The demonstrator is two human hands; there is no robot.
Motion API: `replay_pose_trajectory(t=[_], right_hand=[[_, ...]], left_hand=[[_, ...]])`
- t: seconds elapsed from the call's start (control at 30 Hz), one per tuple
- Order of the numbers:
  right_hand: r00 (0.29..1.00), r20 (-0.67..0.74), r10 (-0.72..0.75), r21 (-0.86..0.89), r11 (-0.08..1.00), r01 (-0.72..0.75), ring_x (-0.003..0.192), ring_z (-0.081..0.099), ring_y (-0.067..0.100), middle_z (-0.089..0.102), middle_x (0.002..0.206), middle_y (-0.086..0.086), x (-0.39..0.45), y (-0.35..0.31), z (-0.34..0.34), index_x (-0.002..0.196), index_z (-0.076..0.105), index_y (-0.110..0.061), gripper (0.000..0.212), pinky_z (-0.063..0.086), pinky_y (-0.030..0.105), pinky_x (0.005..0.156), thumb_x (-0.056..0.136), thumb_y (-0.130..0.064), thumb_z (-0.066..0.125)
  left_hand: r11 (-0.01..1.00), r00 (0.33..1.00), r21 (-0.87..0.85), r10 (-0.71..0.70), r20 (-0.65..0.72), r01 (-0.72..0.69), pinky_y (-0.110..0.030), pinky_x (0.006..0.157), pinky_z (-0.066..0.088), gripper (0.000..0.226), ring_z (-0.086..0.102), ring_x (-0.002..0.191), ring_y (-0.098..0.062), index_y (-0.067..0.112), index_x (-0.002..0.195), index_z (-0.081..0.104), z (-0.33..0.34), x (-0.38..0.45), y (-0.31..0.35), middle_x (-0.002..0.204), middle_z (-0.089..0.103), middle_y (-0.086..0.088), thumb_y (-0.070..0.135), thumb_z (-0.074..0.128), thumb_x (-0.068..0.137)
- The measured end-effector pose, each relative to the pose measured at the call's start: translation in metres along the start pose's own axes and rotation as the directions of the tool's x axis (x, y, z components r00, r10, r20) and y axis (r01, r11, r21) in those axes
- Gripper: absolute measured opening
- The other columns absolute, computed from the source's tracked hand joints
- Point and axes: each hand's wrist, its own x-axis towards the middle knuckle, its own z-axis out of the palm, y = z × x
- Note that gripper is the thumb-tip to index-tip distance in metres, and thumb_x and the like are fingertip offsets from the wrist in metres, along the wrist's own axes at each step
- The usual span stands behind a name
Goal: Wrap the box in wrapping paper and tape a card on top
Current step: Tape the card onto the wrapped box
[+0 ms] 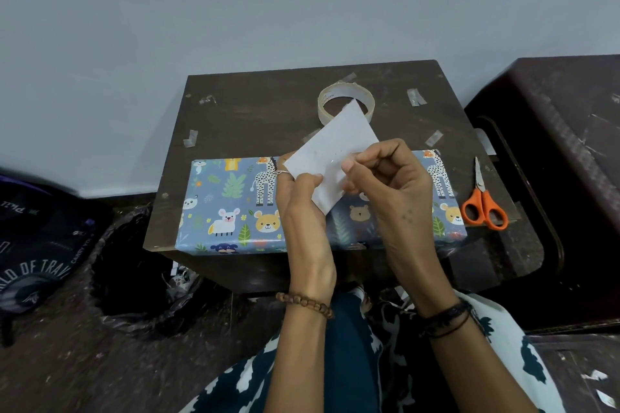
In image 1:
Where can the person's right forearm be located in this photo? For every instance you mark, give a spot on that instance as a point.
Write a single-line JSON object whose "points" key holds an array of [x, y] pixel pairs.
{"points": [[474, 374]]}

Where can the white paper scrap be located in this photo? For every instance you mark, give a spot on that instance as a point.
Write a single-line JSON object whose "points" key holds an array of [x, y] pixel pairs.
{"points": [[606, 399], [595, 375]]}

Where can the crumpled clear tape piece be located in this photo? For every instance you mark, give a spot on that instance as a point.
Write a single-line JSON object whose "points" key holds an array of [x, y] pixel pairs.
{"points": [[348, 78]]}

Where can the black purple backpack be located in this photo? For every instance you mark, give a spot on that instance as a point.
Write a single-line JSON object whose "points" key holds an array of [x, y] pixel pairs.
{"points": [[39, 243]]}

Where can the happy birthday card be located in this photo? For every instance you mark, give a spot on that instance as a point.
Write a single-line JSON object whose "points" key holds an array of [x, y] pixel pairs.
{"points": [[329, 156]]}

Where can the person's right hand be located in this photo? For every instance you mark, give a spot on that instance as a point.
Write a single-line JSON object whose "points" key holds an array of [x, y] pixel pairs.
{"points": [[407, 214]]}

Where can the clear tape roll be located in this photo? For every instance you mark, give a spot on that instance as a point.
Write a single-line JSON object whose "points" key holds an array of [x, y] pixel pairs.
{"points": [[323, 105]]}

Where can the person's left hand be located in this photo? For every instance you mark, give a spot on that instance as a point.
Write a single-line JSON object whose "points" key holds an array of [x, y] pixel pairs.
{"points": [[305, 243]]}

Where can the teal white patterned trousers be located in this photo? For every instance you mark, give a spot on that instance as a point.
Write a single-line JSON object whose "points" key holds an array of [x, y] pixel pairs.
{"points": [[349, 369]]}

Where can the brown plastic stool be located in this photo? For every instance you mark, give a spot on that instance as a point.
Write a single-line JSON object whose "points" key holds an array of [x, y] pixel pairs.
{"points": [[571, 195]]}

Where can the black lined trash bin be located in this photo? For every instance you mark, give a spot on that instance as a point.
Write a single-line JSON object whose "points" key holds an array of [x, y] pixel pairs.
{"points": [[131, 291]]}

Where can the small dark wooden table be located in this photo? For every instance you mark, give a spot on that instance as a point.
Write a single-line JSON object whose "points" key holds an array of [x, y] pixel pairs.
{"points": [[252, 117]]}

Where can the crumpled paper scraps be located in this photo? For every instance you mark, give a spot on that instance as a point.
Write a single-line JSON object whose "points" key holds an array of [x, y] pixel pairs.
{"points": [[181, 277]]}

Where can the person's left forearm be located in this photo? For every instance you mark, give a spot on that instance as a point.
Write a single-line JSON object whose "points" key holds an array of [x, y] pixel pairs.
{"points": [[300, 364]]}

